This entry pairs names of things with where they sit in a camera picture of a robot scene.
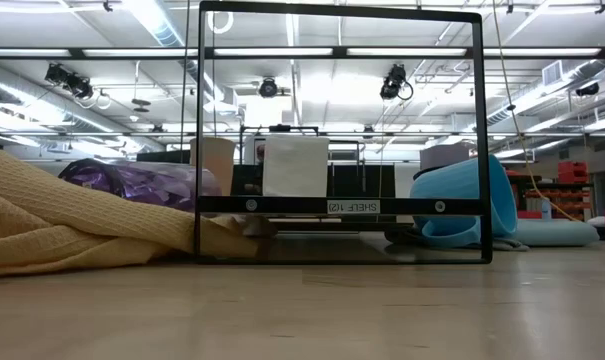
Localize peach orange plastic cup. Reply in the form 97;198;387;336
189;136;237;197

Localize blue plastic mug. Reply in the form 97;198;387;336
409;153;519;250

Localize purple faceted plastic tumbler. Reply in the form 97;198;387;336
57;158;223;214

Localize black computer monitor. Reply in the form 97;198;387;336
135;149;192;164
326;163;397;199

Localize white crumpled cloth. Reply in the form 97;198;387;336
229;214;279;239

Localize grey folded cloth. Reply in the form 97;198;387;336
384;227;531;252

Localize yellow waffle-weave cloth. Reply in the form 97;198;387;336
0;148;261;278

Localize shelving with red bins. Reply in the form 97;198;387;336
524;187;594;221

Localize stacked red storage bins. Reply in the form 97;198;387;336
556;159;590;184

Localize white ceiling air vent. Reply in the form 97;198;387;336
541;59;565;87

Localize black metal shelf frame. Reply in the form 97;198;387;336
193;0;494;265

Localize black ceiling-mounted camera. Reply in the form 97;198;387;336
379;63;415;102
44;62;95;100
258;76;280;99
574;81;601;98

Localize yellow hanging cable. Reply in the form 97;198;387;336
490;0;581;223

